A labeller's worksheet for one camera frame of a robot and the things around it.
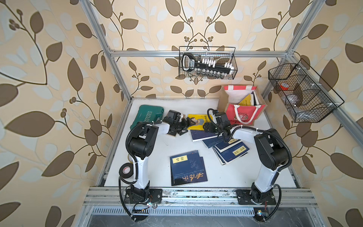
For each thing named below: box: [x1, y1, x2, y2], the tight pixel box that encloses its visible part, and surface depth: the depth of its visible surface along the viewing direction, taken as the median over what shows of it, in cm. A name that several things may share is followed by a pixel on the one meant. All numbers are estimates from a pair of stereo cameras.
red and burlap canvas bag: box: [217, 85, 268, 126], surface depth 96 cm
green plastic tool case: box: [129, 104, 165, 130], surface depth 107 cm
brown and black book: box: [165, 130, 178, 138], surface depth 98 cm
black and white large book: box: [250, 90, 260, 106], surface depth 95 cm
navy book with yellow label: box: [214, 138, 243, 153], surface depth 90 cm
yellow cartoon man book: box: [187, 113, 213, 131], surface depth 104 cm
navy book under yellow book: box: [190, 130, 225, 142], surface depth 97 cm
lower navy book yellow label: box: [212, 141, 251, 166], surface depth 88 cm
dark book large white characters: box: [169, 149, 208, 187], surface depth 84 cm
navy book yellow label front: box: [169, 149, 208, 187], surface depth 84 cm
